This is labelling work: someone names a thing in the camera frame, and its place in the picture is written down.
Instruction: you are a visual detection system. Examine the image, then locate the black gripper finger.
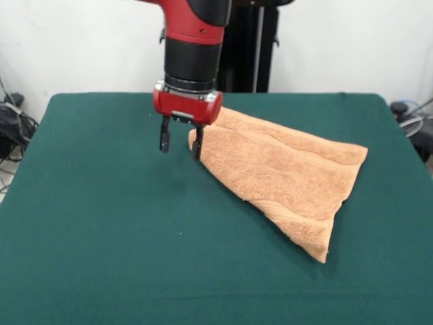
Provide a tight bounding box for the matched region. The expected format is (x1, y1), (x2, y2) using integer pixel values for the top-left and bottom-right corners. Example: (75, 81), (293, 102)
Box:
(158, 115), (173, 154)
(191, 125), (205, 160)

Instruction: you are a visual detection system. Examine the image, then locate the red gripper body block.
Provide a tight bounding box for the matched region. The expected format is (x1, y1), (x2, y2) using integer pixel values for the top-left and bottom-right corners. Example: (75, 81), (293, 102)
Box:
(152, 86), (224, 127)

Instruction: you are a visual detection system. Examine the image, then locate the tan terry towel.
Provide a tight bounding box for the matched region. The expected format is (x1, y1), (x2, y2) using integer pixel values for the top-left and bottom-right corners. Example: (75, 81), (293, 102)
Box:
(187, 106), (369, 264)

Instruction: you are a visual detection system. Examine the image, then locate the dark green table cloth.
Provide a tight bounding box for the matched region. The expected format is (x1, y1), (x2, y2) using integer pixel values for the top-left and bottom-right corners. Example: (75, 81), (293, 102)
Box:
(0, 93), (433, 325)

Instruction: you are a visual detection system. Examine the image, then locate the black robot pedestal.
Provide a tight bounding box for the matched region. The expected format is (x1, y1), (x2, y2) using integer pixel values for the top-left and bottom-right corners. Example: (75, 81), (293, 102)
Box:
(158, 0), (282, 94)

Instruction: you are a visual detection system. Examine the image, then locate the black cable bundle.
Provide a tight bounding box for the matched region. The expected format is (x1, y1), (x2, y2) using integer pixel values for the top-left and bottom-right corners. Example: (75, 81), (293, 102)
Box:
(0, 101), (40, 163)

